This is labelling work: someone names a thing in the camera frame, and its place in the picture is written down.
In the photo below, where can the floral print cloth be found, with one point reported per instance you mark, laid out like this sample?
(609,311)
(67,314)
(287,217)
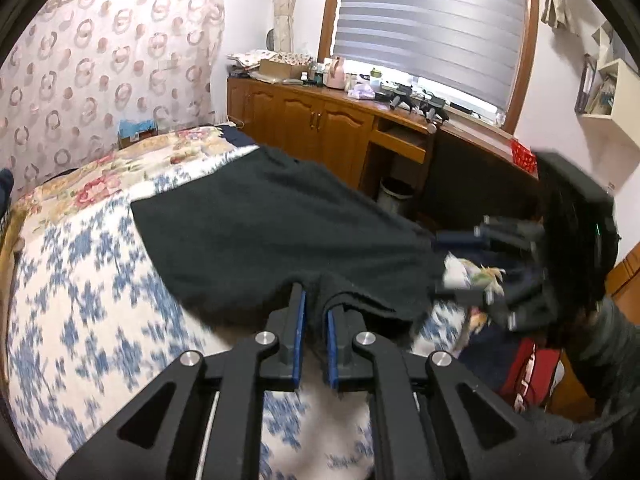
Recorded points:
(250,57)

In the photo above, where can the cardboard box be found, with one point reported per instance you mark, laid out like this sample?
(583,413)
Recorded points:
(280,67)

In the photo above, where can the grey trash bin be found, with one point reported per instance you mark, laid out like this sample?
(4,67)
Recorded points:
(395,197)

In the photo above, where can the bottle with green cap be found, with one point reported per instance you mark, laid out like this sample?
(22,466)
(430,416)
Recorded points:
(376,80)

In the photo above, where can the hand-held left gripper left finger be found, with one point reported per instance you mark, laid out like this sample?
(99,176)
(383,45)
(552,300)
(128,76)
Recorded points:
(299,340)

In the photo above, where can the wooden cabinet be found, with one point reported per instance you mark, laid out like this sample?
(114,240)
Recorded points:
(300,115)

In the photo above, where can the blue and white floral blanket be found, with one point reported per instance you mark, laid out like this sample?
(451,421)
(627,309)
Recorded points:
(75,310)

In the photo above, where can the white wall shelf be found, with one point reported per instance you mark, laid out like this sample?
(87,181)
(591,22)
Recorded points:
(625,105)

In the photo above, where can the rose print floral blanket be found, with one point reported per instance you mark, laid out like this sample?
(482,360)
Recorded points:
(150,155)

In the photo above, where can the grey striped window blind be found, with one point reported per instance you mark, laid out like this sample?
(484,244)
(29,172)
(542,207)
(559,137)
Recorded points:
(425,25)

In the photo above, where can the navy cloth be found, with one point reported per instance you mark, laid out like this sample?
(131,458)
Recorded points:
(5,185)

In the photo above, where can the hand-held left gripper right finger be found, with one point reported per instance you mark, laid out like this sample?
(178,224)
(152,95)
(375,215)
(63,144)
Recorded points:
(331,350)

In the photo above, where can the navy bed sheet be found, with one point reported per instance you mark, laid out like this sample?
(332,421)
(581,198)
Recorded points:
(240,136)

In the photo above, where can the wooden window frame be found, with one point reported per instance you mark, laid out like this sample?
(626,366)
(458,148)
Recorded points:
(522,85)

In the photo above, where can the black t-shirt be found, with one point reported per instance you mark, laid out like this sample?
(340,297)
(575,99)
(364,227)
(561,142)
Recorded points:
(260,230)

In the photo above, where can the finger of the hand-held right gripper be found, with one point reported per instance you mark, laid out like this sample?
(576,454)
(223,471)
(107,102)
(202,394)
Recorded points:
(520,305)
(500,235)

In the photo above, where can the red patterned box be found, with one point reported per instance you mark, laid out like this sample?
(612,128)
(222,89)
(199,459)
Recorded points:
(524,156)

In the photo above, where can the person's right forearm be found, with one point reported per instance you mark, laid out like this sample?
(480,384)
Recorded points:
(605,345)

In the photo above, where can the blue tissue box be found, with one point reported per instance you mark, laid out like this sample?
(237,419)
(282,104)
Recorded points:
(137,132)

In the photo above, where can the circle print headboard cover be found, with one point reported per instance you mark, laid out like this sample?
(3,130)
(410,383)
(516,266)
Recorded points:
(100,60)

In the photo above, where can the red bag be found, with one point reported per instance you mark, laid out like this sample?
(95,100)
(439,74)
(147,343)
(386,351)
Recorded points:
(530,375)

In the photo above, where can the lavender bag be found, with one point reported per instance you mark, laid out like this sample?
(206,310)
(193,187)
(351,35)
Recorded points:
(361,92)

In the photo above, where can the pink kettle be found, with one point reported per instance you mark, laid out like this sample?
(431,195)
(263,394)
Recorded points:
(335,74)

